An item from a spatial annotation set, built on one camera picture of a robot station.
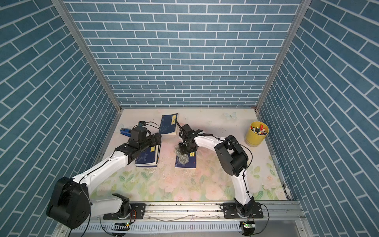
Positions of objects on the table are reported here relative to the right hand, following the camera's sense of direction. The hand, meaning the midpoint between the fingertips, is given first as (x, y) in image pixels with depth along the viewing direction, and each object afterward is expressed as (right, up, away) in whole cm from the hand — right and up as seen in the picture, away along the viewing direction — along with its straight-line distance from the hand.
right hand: (182, 152), depth 94 cm
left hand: (-13, +11, -8) cm, 19 cm away
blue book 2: (-20, -2, -6) cm, 21 cm away
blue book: (-12, +19, +14) cm, 26 cm away
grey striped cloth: (+1, -2, -5) cm, 6 cm away
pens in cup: (+50, +14, -1) cm, 52 cm away
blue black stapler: (-41, +13, +8) cm, 44 cm away
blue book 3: (+6, -6, -5) cm, 9 cm away
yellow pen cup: (+43, +10, -8) cm, 45 cm away
